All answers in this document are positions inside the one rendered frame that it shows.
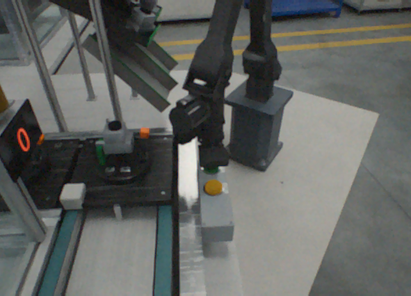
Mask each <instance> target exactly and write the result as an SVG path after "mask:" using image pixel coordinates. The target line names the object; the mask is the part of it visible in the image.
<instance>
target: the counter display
mask: <svg viewBox="0 0 411 296"><path fill-rule="evenodd" d="M21 114H22V115H23V117H24V120H25V122H26V125H27V127H28V128H29V131H30V133H31V136H32V139H33V141H34V143H35V145H34V147H33V148H32V150H31V153H30V154H29V156H28V158H27V160H26V162H25V163H24V161H23V160H22V157H21V155H20V153H19V151H18V149H17V147H16V145H15V143H14V141H13V139H12V137H10V134H9V131H10V130H11V129H12V127H13V126H14V124H15V123H16V121H17V120H18V119H19V117H20V116H21ZM41 135H42V130H41V128H40V125H39V124H38V121H37V118H36V116H35V113H34V111H33V108H32V105H31V102H30V101H29V99H26V100H25V101H24V103H23V104H22V105H21V106H20V108H19V110H18V111H17V113H16V114H15V116H14V117H13V118H12V119H11V121H10V123H8V124H7V126H6V127H5V129H4V130H3V131H2V132H1V135H0V160H1V162H2V164H3V166H4V167H5V169H6V171H7V173H8V175H9V176H10V178H11V180H12V182H13V183H17V180H18V178H19V176H20V175H21V173H22V171H23V169H24V168H25V166H26V164H27V162H28V161H29V159H30V156H31V154H32V153H33V150H34V149H35V147H36V145H37V143H38V141H39V140H40V138H41Z"/></svg>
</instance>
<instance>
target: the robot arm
mask: <svg viewBox="0 0 411 296"><path fill-rule="evenodd" d="M242 3H243V0H215V3H214V6H213V11H212V14H211V20H210V23H209V28H208V31H207V35H206V38H205V39H203V41H201V43H200V45H199V46H198V47H197V48H196V50H195V53H194V56H193V59H192V61H191V64H190V67H189V70H188V73H187V75H186V79H185V81H184V84H183V87H182V90H185V91H187V92H188V95H187V96H185V97H184V98H182V99H179V100H177V101H176V102H175V103H176V106H175V107H174V108H173V109H171V110H170V114H169V120H170V123H171V124H172V134H173V135H174V137H175V142H176V143H177V144H178V145H186V144H188V143H191V141H192V139H194V138H196V137H197V141H198V142H200V144H201V145H198V160H200V167H202V168H203V167H227V166H228V165H229V157H228V153H227V150H226V148H225V147H224V144H223V139H225V135H224V131H223V125H224V124H225V116H224V108H225V88H226V87H227V86H229V85H230V82H229V79H230V77H231V76H232V64H233V60H234V54H233V51H232V38H233V34H234V30H235V27H236V24H237V22H238V19H239V15H240V11H241V6H242ZM249 13H250V43H249V45H248V46H247V47H246V48H245V50H244V51H243V53H242V58H243V61H242V65H243V72H244V74H248V78H247V79H246V87H245V91H246V92H247V93H245V94H244V97H246V98H249V99H254V100H256V101H260V102H263V103H266V102H267V101H268V100H269V99H270V98H271V97H272V96H273V95H274V94H275V92H274V91H273V88H274V82H275V81H278V80H279V79H280V75H281V73H282V66H281V64H280V62H279V60H278V59H277V48H276V46H275V45H274V44H273V42H272V40H271V17H272V0H249ZM195 79H197V80H200V81H204V82H206V83H205V84H204V85H202V84H199V83H195V82H194V80H195Z"/></svg>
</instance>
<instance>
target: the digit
mask: <svg viewBox="0 0 411 296"><path fill-rule="evenodd" d="M9 134H10V137H12V139H13V141H14V143H15V145H16V147H17V149H18V151H19V153H20V155H21V157H22V160H23V161H24V163H25V162H26V160H27V158H28V156H29V154H30V153H31V150H32V148H33V147H34V145H35V143H34V141H33V139H32V136H31V133H30V131H29V128H28V127H27V125H26V122H25V120H24V117H23V115H22V114H21V116H20V117H19V119H18V120H17V121H16V123H15V124H14V126H13V127H12V129H11V130H10V131H9Z"/></svg>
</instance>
